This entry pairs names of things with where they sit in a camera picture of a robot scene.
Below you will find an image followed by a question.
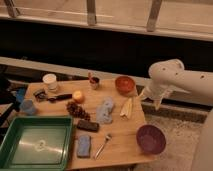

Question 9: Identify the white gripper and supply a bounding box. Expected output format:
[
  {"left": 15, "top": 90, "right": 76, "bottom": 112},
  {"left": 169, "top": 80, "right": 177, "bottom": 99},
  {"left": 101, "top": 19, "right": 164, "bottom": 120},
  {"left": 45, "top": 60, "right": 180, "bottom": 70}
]
[{"left": 138, "top": 83, "right": 171, "bottom": 110}]

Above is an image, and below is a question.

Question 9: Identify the light blue cloth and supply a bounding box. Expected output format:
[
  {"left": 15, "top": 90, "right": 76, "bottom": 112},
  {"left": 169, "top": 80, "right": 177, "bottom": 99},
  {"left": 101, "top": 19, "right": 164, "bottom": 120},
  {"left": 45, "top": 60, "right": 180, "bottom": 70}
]
[{"left": 96, "top": 97, "right": 115, "bottom": 124}]

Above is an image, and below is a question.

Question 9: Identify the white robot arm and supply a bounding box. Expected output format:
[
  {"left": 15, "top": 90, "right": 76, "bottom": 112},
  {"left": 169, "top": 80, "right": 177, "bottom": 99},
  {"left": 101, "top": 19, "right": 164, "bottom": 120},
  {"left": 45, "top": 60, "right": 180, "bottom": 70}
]
[{"left": 139, "top": 59, "right": 213, "bottom": 171}]

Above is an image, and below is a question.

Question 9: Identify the red bowl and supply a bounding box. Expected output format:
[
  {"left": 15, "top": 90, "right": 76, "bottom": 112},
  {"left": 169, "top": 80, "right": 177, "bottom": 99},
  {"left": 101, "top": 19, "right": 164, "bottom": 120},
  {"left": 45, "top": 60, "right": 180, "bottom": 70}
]
[{"left": 115, "top": 76, "right": 135, "bottom": 96}]

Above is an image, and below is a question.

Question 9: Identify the purple bowl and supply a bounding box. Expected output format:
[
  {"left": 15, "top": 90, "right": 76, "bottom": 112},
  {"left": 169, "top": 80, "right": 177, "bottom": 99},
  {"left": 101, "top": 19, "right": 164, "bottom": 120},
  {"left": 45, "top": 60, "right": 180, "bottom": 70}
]
[{"left": 136, "top": 124, "right": 166, "bottom": 155}]

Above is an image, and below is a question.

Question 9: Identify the wooden table board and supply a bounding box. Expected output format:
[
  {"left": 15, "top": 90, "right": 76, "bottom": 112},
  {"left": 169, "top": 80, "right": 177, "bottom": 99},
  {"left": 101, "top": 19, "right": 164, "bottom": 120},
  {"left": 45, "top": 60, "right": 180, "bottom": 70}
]
[{"left": 21, "top": 78, "right": 158, "bottom": 171}]

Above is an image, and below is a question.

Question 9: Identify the yellow red apple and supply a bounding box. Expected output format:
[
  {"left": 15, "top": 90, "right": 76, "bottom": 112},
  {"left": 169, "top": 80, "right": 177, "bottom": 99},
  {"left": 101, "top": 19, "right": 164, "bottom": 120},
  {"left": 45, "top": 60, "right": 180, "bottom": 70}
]
[{"left": 72, "top": 91, "right": 84, "bottom": 103}]

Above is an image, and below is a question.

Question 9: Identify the dark brown rectangular block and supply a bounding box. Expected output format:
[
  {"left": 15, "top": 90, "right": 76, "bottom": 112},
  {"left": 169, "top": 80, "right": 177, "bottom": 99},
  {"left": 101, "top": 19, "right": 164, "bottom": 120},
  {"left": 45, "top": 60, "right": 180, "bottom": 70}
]
[{"left": 77, "top": 120, "right": 99, "bottom": 132}]

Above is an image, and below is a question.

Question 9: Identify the bunch of dark grapes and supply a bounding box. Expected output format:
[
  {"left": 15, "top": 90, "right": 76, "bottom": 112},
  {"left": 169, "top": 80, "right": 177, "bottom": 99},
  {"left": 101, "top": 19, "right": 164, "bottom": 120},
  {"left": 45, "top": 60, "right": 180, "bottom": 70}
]
[{"left": 66, "top": 101, "right": 90, "bottom": 121}]

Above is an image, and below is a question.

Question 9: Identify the blue sponge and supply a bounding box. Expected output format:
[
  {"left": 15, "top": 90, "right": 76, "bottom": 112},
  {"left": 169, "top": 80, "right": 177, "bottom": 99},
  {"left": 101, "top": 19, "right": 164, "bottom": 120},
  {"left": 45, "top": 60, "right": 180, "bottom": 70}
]
[{"left": 77, "top": 135, "right": 91, "bottom": 158}]

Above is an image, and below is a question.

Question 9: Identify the white paper cup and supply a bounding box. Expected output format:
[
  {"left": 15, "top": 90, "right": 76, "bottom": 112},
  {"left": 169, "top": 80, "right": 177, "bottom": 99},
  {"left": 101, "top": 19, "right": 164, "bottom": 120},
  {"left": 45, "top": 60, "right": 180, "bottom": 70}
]
[{"left": 42, "top": 73, "right": 58, "bottom": 92}]

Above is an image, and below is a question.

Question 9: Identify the blue plastic cup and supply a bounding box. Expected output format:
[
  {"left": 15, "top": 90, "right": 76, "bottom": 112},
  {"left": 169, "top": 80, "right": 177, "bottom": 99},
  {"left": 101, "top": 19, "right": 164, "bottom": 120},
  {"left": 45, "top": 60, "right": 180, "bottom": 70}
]
[{"left": 20, "top": 100, "right": 36, "bottom": 115}]

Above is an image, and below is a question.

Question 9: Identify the green plastic tray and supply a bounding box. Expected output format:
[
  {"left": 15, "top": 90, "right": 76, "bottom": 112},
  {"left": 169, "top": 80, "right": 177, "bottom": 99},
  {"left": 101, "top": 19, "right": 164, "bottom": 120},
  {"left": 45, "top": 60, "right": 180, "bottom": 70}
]
[{"left": 0, "top": 116, "right": 73, "bottom": 171}]

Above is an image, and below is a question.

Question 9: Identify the black handled tool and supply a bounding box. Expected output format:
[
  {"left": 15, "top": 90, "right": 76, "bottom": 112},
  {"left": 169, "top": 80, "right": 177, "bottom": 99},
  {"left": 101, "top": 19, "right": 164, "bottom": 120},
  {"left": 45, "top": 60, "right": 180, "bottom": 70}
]
[{"left": 33, "top": 89, "right": 72, "bottom": 103}]

